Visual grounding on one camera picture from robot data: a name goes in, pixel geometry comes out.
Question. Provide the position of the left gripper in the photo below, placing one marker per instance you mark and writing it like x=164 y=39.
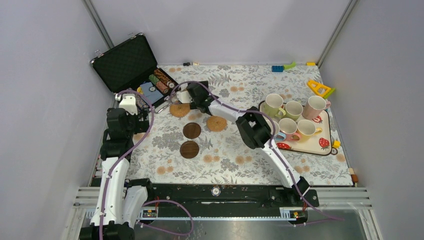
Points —
x=132 y=112

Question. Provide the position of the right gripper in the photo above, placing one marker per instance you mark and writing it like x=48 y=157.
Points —
x=193 y=105

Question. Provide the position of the woven rattan coaster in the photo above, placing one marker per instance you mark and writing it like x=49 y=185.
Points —
x=179 y=110
x=216 y=123

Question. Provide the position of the dark wooden coaster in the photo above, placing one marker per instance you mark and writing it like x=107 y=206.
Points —
x=189 y=149
x=192 y=130

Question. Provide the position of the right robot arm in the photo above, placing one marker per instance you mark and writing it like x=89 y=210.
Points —
x=254 y=131

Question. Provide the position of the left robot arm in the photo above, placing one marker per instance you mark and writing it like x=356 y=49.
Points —
x=116 y=159

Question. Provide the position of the black poker chip case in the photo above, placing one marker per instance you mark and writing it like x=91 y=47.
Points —
x=132 y=65

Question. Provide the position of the floral tablecloth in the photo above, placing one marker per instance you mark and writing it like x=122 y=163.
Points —
x=223 y=158

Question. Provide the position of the blue toy brick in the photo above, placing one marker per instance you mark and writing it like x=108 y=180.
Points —
x=277 y=68

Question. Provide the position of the green toy block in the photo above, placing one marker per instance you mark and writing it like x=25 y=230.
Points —
x=289 y=66

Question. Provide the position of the light green ceramic mug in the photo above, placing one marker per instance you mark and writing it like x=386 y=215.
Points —
x=293 y=110

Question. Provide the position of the pink ceramic mug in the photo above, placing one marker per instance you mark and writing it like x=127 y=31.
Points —
x=314 y=106

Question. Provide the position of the yellow toy triangle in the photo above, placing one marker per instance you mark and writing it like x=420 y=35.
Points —
x=320 y=89

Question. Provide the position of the strawberry print tray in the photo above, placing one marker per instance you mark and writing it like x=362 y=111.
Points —
x=320 y=144

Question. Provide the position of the yellow cube by tray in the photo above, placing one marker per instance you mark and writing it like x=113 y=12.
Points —
x=336 y=144

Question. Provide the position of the brown object table corner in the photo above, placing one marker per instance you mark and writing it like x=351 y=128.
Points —
x=353 y=176

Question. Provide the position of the blue handled white mug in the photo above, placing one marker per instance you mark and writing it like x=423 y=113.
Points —
x=277 y=130

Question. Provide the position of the pink handled mug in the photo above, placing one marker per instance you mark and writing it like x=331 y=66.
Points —
x=289 y=128

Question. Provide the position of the yellow handled mug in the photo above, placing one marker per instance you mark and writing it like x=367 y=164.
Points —
x=307 y=129

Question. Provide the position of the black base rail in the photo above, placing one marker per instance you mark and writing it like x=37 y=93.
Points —
x=211 y=201

